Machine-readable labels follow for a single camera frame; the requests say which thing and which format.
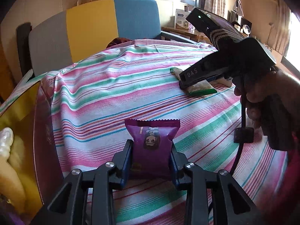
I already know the small black stereo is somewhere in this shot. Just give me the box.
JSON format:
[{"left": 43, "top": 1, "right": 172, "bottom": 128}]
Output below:
[{"left": 231, "top": 16, "right": 252, "bottom": 37}]

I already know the wooden desk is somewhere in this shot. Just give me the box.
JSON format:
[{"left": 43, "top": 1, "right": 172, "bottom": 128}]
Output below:
[{"left": 162, "top": 26, "right": 211, "bottom": 44}]

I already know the white printed box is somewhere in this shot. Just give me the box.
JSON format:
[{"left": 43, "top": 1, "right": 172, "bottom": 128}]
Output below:
[{"left": 175, "top": 9, "right": 195, "bottom": 30}]

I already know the person's right forearm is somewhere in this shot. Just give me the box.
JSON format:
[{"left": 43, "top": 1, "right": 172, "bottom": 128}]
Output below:
[{"left": 262, "top": 145, "right": 300, "bottom": 225}]

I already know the white rolled snack packet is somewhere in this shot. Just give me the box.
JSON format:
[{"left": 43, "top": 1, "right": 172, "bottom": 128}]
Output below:
[{"left": 0, "top": 127, "right": 14, "bottom": 160}]

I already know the purple snack packet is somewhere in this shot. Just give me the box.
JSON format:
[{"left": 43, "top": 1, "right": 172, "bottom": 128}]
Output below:
[{"left": 124, "top": 119, "right": 181, "bottom": 179}]

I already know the person's right hand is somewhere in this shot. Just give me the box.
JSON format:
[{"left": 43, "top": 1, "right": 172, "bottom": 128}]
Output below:
[{"left": 234, "top": 67, "right": 300, "bottom": 129}]

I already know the white foam piece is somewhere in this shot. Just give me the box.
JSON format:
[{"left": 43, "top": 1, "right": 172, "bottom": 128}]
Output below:
[{"left": 21, "top": 70, "right": 35, "bottom": 83}]

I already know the black cable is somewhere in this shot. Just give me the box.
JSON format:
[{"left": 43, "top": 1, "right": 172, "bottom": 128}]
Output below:
[{"left": 207, "top": 84, "right": 249, "bottom": 217}]

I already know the pink green striped cloth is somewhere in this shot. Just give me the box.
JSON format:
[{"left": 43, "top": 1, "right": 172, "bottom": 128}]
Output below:
[{"left": 0, "top": 39, "right": 289, "bottom": 225}]

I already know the dark red cloth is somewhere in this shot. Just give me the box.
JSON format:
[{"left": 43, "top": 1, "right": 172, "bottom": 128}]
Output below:
[{"left": 105, "top": 37, "right": 134, "bottom": 50}]

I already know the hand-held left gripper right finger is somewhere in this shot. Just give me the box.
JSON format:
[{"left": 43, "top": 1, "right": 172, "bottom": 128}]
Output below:
[{"left": 170, "top": 143, "right": 265, "bottom": 225}]

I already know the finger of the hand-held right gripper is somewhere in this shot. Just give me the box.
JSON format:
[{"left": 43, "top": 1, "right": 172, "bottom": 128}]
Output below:
[
  {"left": 199, "top": 74, "right": 227, "bottom": 83},
  {"left": 179, "top": 60, "right": 225, "bottom": 89}
]

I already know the black cable block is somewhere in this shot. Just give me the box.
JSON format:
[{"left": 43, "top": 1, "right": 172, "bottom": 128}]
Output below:
[{"left": 234, "top": 128, "right": 255, "bottom": 144}]

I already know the black rolled mat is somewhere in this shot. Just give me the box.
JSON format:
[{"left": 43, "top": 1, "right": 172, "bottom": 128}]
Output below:
[{"left": 16, "top": 22, "right": 33, "bottom": 78}]

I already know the grey yellow blue sofa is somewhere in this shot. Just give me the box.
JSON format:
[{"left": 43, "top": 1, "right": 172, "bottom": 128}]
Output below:
[{"left": 16, "top": 0, "right": 202, "bottom": 80}]

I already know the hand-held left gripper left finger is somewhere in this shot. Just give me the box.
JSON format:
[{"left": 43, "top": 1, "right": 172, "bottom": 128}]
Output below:
[{"left": 30, "top": 139, "right": 134, "bottom": 225}]

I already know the gold tin box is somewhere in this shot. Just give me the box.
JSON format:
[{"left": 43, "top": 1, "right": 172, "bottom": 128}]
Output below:
[{"left": 0, "top": 80, "right": 68, "bottom": 225}]

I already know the green white snack packet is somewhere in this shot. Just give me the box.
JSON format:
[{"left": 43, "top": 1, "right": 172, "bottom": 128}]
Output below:
[{"left": 170, "top": 67, "right": 218, "bottom": 96}]

